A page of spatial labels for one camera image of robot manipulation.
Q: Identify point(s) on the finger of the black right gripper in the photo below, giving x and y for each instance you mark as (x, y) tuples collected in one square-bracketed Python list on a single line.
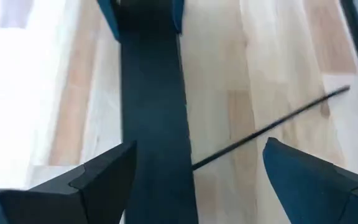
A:
[(109, 12), (178, 12)]

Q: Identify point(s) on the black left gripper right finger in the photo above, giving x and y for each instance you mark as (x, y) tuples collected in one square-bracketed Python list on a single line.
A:
[(315, 193)]

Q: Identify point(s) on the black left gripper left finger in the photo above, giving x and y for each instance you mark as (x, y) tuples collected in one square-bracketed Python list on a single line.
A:
[(110, 180)]

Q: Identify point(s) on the long black strip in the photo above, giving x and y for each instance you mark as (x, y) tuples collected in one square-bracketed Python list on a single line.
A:
[(157, 124)]

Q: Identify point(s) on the black zip tie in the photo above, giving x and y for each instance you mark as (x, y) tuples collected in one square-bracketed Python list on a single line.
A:
[(269, 127)]

